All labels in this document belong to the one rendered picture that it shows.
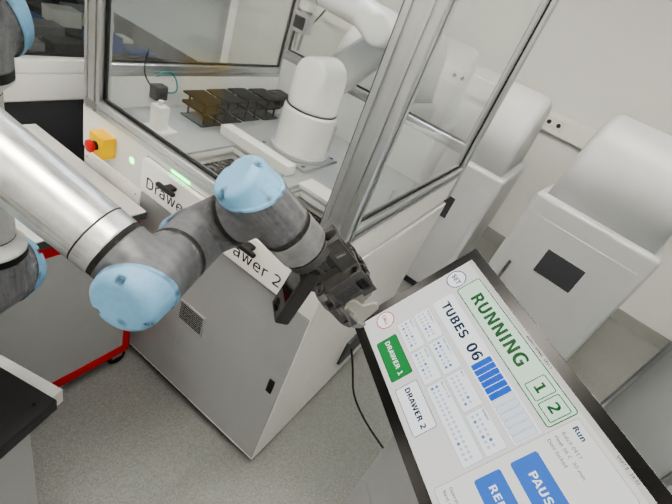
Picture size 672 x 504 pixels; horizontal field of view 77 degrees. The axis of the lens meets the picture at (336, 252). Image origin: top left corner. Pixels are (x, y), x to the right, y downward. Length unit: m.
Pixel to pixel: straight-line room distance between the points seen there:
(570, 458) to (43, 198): 0.72
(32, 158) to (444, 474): 0.69
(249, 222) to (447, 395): 0.47
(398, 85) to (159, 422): 1.47
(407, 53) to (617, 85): 3.14
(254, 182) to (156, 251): 0.13
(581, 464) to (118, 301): 0.63
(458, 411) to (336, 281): 0.32
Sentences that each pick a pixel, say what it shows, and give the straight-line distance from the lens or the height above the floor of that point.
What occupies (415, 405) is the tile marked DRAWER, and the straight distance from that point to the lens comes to 0.81.
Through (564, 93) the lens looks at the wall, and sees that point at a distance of 3.96.
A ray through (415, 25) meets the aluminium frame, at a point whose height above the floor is 1.53.
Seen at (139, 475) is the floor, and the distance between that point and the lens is 1.75.
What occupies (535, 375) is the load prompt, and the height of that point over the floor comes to 1.16.
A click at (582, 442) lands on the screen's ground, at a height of 1.16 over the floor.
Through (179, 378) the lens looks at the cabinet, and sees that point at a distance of 1.78.
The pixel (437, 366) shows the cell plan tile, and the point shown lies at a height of 1.06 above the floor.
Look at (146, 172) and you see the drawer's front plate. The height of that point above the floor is 0.89.
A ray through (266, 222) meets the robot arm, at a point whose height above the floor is 1.30.
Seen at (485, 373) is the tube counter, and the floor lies 1.11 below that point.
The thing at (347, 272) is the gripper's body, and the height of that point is 1.22.
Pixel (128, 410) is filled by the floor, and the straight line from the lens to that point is 1.87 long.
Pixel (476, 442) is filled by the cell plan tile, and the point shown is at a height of 1.06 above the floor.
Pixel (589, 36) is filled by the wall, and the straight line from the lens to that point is 3.96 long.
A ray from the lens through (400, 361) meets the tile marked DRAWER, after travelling 0.85.
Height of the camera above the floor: 1.58
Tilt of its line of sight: 33 degrees down
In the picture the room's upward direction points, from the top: 23 degrees clockwise
